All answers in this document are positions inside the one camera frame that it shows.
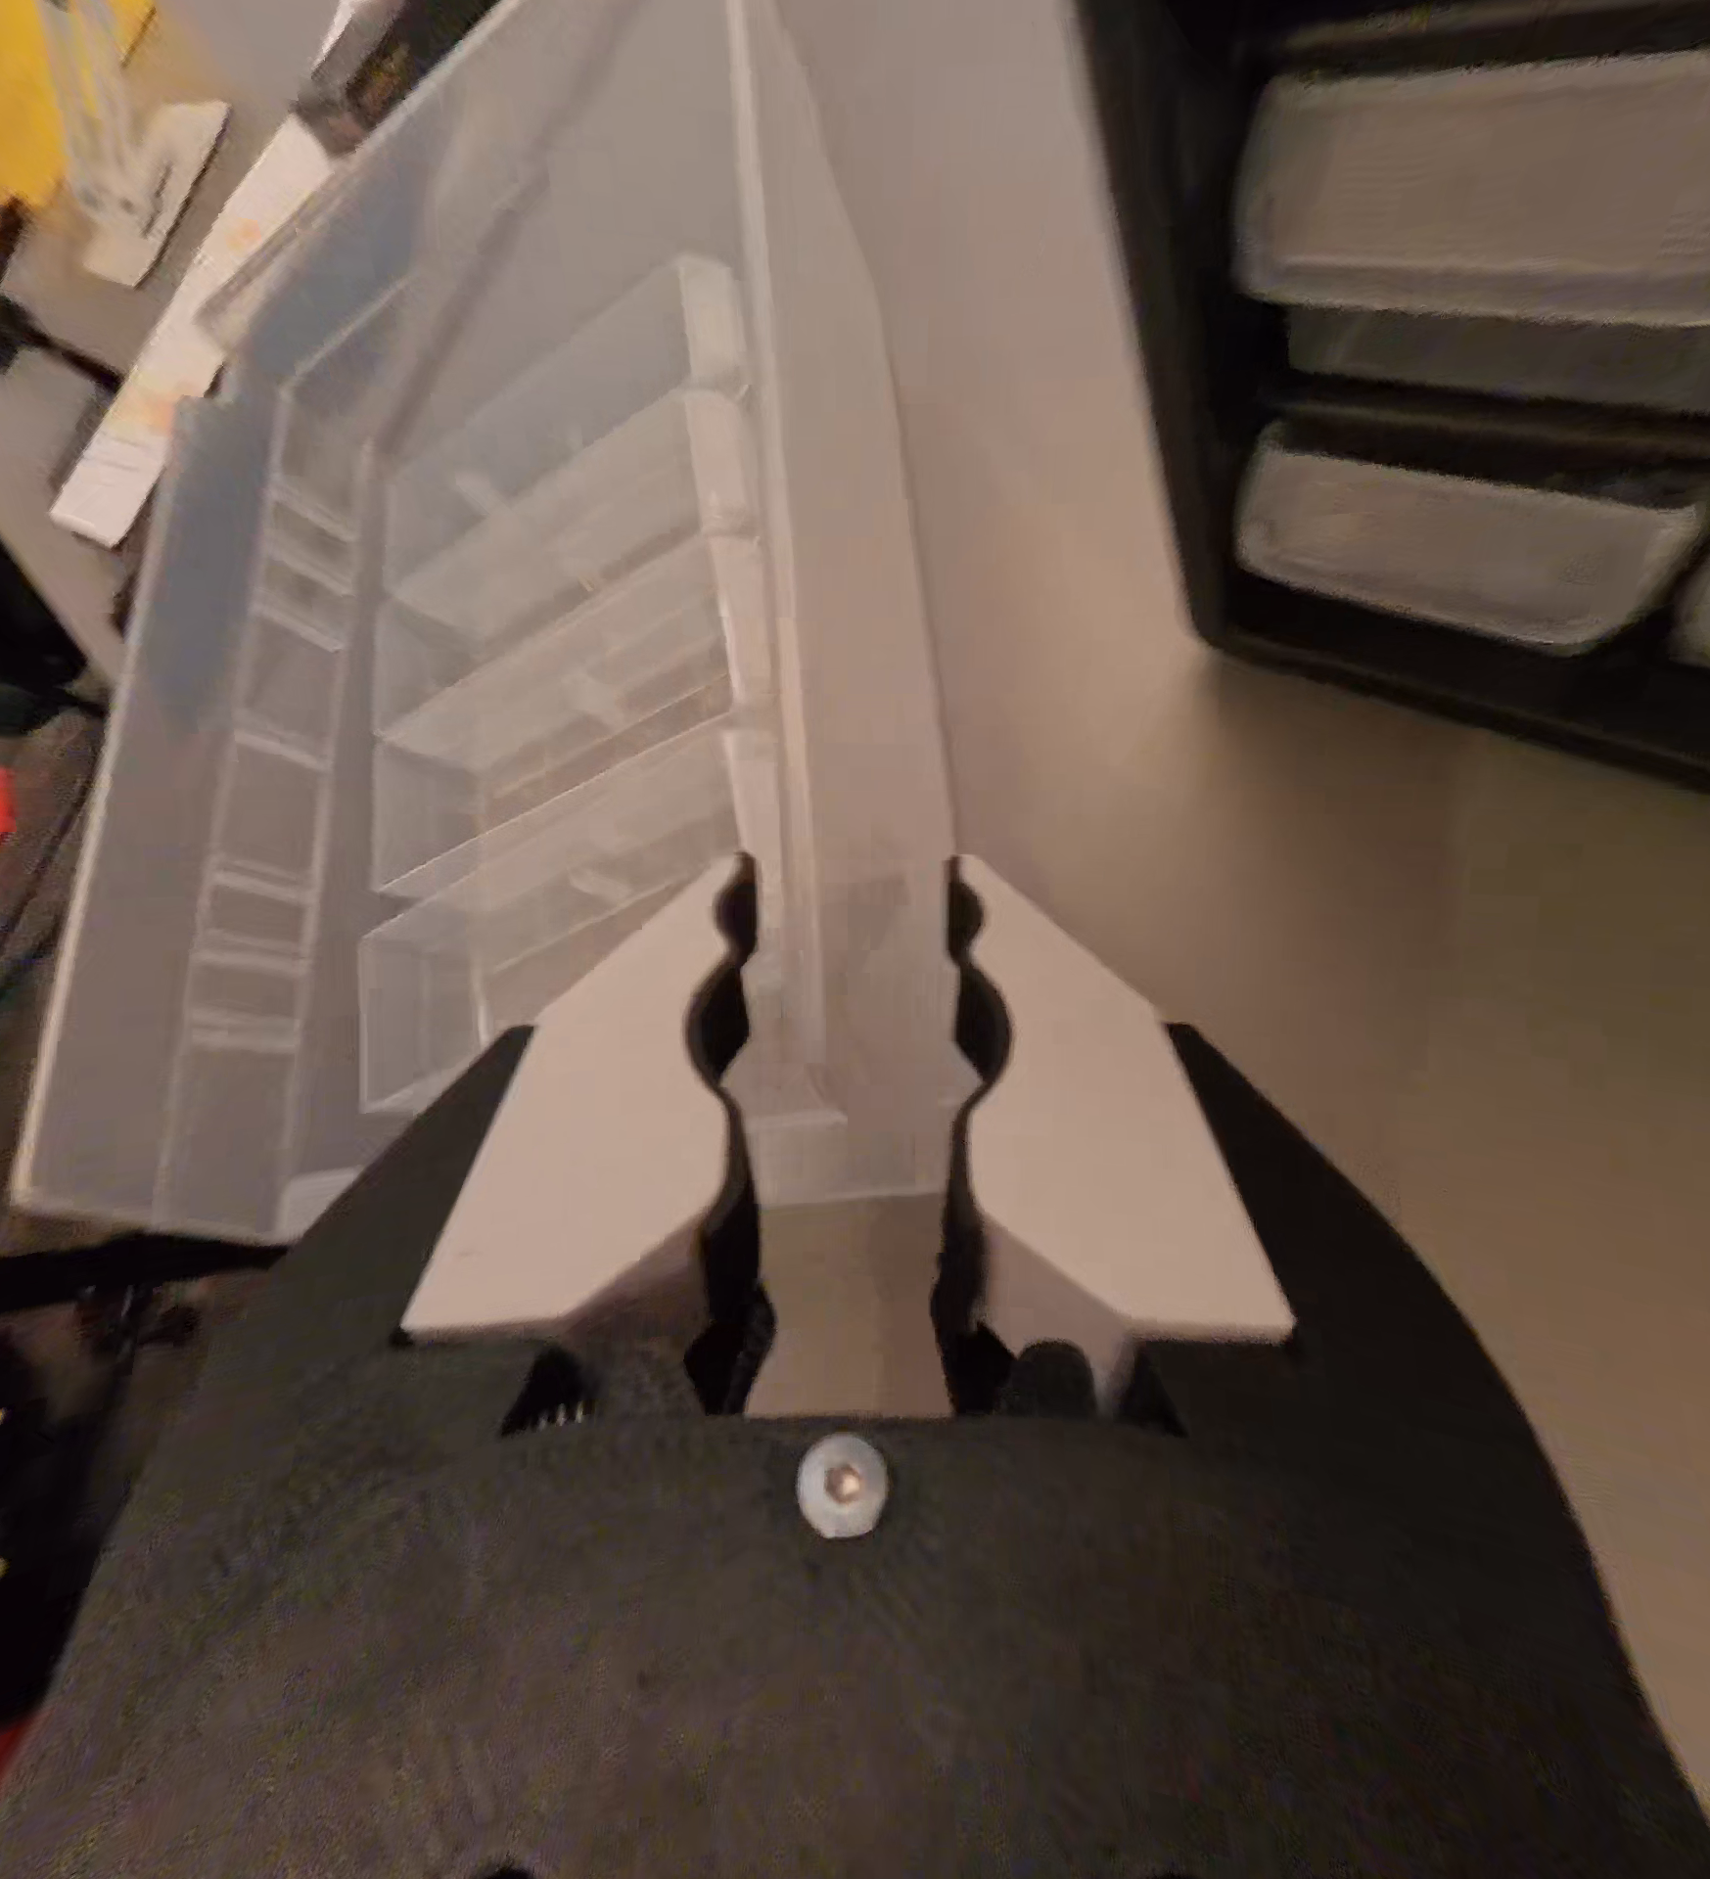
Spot black drawer cabinet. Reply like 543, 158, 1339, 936
1075, 0, 1710, 816

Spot rows of clear cabinet drawers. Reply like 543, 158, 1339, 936
1229, 42, 1710, 684

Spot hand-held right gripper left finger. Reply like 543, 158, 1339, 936
399, 856, 762, 1376

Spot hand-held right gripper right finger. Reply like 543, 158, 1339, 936
941, 856, 1296, 1397

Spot large clear plastic drawer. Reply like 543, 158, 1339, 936
9, 0, 977, 1252

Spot black box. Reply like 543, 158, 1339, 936
289, 0, 504, 157

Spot white cardboard box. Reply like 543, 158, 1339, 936
47, 115, 344, 548

